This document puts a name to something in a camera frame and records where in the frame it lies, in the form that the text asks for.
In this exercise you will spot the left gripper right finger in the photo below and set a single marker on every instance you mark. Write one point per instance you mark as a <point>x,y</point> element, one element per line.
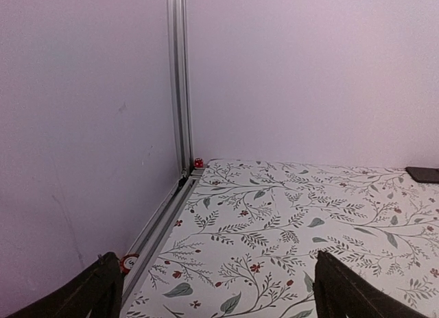
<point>340,292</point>

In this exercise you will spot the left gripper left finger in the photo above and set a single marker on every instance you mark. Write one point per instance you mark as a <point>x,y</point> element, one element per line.
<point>95,292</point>

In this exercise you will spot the black phone at back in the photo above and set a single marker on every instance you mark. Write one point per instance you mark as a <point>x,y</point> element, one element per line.
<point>423,175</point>

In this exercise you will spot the red white poker chip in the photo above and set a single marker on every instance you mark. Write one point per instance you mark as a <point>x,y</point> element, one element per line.
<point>127,262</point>

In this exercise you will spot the floral table mat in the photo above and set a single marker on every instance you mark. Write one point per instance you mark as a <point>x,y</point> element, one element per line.
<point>246,242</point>

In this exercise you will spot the small red die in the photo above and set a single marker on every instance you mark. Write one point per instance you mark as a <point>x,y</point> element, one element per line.
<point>198,163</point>

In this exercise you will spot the left side aluminium rail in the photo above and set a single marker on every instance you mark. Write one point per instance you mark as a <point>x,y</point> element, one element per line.
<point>155,234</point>

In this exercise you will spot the left aluminium frame post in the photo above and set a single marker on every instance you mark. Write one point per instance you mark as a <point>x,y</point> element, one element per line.
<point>178,59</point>

